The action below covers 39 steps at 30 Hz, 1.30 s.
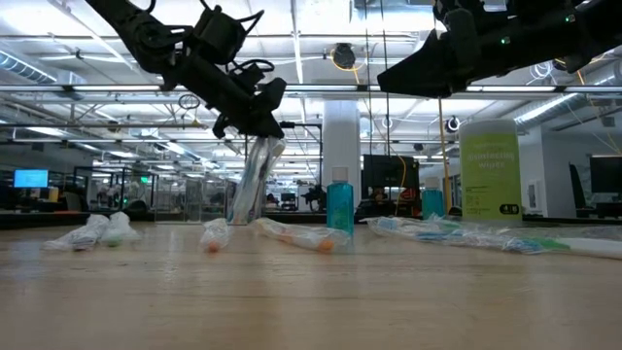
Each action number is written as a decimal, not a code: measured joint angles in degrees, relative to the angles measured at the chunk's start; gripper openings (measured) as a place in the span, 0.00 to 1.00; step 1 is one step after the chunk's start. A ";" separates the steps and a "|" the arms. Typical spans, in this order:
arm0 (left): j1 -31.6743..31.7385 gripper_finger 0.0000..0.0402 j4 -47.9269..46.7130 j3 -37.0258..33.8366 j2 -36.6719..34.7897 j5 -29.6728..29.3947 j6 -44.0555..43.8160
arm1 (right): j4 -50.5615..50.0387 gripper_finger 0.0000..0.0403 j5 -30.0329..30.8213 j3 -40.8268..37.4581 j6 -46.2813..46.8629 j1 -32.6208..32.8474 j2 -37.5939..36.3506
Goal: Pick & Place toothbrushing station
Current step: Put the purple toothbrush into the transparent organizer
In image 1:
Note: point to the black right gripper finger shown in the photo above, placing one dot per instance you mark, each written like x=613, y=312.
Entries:
x=437, y=68

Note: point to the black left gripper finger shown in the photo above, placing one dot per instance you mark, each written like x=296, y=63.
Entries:
x=265, y=124
x=220, y=125

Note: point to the blue mouthwash bottle white cap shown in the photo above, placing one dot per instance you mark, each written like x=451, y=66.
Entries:
x=340, y=201
x=432, y=204

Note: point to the orange toothbrush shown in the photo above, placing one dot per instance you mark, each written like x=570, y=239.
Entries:
x=303, y=237
x=214, y=236

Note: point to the black background robot arm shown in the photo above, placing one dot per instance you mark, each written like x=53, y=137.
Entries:
x=316, y=195

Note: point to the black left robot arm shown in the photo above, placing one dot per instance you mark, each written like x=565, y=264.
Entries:
x=136, y=29

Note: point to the black cage station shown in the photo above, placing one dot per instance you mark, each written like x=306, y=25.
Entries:
x=122, y=185

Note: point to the black wide monitor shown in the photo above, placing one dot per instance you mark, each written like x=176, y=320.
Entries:
x=389, y=170

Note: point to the green disinfecting wipes canister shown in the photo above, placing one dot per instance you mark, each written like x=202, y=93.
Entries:
x=491, y=170

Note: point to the person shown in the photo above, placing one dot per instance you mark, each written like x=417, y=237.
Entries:
x=377, y=194

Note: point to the yellow container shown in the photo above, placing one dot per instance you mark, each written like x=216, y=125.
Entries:
x=53, y=194

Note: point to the blue lit monitor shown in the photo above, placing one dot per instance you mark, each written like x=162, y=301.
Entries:
x=30, y=178

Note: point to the black gantry frame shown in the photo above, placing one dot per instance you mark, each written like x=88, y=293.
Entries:
x=290, y=125

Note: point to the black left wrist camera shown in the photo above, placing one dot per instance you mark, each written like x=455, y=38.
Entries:
x=218, y=35

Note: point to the black aluminium rig frame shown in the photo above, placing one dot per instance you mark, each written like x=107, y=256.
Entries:
x=58, y=221

